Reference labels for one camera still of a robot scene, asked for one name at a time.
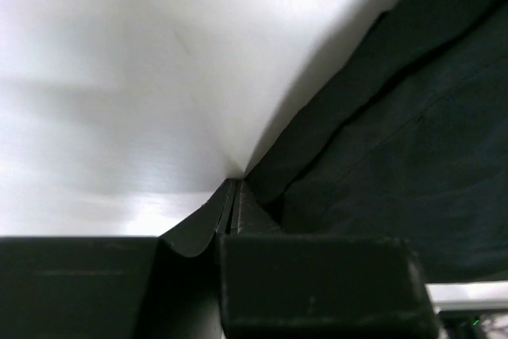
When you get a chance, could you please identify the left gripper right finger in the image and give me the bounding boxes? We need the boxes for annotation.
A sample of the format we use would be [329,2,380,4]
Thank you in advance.
[233,181,283,235]

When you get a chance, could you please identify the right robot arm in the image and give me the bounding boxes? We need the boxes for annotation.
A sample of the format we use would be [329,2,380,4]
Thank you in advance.
[437,308,507,339]

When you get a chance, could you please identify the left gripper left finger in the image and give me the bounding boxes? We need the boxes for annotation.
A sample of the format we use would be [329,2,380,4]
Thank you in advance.
[160,179,235,258]

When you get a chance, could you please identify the black shorts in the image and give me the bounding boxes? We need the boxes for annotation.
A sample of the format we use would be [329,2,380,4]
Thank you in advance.
[247,0,507,283]

